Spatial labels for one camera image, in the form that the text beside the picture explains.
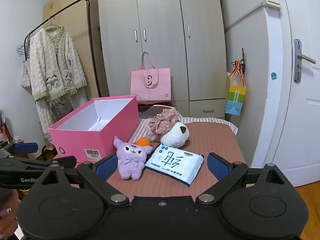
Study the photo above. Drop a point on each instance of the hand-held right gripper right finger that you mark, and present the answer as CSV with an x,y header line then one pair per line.
x,y
217,166

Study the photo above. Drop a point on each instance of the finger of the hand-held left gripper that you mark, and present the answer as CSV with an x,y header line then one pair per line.
x,y
25,147
62,161

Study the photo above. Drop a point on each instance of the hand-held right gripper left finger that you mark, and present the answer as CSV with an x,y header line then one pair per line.
x,y
107,165

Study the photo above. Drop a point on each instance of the purple plush toy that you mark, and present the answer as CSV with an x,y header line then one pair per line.
x,y
130,162

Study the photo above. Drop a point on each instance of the pink cardboard box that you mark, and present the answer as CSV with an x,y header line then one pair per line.
x,y
75,140

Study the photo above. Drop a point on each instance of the blue white wet wipes pack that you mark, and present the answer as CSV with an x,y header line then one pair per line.
x,y
175,162

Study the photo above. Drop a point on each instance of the orange plush ball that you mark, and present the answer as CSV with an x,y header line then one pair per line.
x,y
143,141

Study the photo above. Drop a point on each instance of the white plush toy brown ears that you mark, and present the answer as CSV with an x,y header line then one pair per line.
x,y
175,135

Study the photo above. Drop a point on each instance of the floral fabric scrunchie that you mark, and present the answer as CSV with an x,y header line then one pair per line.
x,y
162,122

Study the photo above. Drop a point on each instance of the person's left hand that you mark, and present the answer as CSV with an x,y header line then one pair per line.
x,y
7,213

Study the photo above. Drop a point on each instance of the brown ribbed blanket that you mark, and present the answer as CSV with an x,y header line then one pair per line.
x,y
215,140

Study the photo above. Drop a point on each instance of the cream fleece pajama pants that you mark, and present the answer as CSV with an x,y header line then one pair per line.
x,y
45,115

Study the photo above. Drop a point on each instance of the white paper slip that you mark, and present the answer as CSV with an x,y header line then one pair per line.
x,y
96,126

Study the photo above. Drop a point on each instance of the striped bed sheet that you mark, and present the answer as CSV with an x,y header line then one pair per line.
x,y
220,122

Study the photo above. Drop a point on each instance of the dark brown cushion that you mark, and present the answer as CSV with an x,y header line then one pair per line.
x,y
145,111

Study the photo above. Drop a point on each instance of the colourful paper bag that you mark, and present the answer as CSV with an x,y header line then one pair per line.
x,y
235,97

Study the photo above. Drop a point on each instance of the beige canvas bag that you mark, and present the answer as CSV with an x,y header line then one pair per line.
x,y
26,76

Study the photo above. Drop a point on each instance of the white door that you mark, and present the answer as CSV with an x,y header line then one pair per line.
x,y
282,105

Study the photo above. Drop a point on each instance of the cream fleece pajama jacket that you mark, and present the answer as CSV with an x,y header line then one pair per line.
x,y
57,62

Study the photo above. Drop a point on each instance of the pink tote bag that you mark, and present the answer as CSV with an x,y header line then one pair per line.
x,y
155,87

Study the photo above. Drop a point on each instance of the light blue clothes hanger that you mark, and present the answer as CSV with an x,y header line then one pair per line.
x,y
21,49

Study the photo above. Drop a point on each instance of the blue round sticker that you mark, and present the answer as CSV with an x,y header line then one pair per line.
x,y
274,76

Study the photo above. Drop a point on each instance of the black clothes rack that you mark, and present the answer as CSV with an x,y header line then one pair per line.
x,y
88,7

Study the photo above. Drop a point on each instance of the grey wardrobe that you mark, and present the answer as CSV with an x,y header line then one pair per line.
x,y
160,17

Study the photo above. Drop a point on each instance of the black wall hook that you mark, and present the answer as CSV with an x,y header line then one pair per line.
x,y
242,53

